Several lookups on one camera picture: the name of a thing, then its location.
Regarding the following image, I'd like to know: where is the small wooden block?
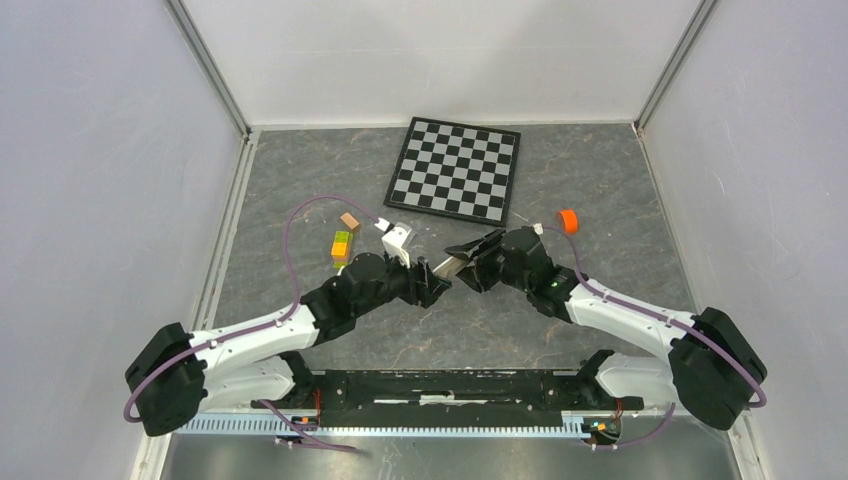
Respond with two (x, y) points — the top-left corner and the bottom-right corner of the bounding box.
(340, 212), (361, 232)

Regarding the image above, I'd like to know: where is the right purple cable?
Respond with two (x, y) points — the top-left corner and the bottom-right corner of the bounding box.
(533, 223), (768, 409)

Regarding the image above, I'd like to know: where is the yellow green lego stack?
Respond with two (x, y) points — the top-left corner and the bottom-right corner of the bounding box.
(330, 231), (353, 268)

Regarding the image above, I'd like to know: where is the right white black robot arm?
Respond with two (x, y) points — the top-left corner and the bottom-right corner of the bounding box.
(436, 224), (767, 430)

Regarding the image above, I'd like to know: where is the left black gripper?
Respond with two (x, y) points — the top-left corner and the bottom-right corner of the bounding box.
(354, 248), (451, 317)

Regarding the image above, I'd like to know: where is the black white chessboard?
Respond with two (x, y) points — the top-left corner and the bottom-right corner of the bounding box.
(383, 117), (521, 227)

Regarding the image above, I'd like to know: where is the aluminium frame rail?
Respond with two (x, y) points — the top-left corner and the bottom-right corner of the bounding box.
(129, 397), (319, 480)

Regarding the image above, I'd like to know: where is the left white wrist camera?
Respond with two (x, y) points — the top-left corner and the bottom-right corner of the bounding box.
(374, 217), (414, 269)

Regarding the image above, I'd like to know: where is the beige remote control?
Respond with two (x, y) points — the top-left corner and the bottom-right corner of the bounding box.
(432, 256), (469, 280)

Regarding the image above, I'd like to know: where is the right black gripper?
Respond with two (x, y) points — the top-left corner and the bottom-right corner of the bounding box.
(444, 229), (531, 294)

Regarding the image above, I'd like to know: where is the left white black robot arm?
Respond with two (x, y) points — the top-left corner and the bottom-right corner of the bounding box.
(123, 253), (451, 437)

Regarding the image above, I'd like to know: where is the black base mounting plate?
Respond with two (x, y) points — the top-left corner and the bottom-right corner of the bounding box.
(274, 369), (645, 428)

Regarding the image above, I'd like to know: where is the orange tape roll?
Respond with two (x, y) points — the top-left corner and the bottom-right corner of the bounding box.
(557, 209), (579, 235)

